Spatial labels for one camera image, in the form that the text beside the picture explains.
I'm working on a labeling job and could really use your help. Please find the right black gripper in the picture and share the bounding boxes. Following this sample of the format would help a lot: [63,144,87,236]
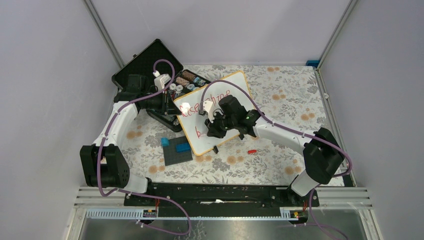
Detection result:
[205,110,237,139]

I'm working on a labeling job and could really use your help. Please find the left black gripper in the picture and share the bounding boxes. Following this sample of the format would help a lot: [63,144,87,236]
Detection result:
[141,89,182,116]

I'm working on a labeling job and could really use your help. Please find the yellow framed whiteboard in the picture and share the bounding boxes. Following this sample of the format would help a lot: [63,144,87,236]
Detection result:
[173,71,255,156]

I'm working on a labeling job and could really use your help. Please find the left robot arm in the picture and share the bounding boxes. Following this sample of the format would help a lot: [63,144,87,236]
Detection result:
[79,74,181,206]

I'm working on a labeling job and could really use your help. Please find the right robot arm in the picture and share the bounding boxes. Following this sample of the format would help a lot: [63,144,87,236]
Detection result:
[201,95,345,206]

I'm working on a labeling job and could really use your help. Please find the white poker chip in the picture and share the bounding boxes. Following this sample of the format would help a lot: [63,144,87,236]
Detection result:
[169,83,177,91]

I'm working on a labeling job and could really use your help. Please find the black poker chip case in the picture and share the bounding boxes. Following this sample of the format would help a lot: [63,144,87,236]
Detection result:
[112,39,210,133]

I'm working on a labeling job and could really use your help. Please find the light blue building brick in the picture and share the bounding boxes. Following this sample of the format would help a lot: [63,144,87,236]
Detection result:
[160,137,170,147]

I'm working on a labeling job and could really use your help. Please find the dark blue building brick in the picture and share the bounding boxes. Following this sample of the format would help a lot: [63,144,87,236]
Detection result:
[175,142,191,153]

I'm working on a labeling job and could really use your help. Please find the dark grey building baseplate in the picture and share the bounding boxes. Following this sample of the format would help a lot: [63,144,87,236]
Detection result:
[162,136,193,166]

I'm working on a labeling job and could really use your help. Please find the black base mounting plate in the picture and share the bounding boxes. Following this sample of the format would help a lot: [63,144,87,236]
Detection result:
[124,182,320,218]

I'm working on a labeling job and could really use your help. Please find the floral table mat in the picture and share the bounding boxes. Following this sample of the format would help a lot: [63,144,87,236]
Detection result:
[120,65,330,186]

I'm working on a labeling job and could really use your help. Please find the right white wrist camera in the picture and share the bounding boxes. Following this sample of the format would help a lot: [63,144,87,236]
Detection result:
[199,100,215,123]

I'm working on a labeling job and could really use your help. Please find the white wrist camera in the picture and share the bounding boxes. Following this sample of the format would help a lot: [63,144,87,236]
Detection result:
[152,70,171,92]
[199,100,215,123]

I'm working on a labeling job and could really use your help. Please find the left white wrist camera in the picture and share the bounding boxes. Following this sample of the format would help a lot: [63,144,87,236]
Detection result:
[152,70,171,92]

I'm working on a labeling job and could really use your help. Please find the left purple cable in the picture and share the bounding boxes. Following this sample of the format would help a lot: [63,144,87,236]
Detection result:
[96,59,193,236]

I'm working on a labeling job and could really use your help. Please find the blue corner bracket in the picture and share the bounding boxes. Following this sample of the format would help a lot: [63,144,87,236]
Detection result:
[305,60,320,68]

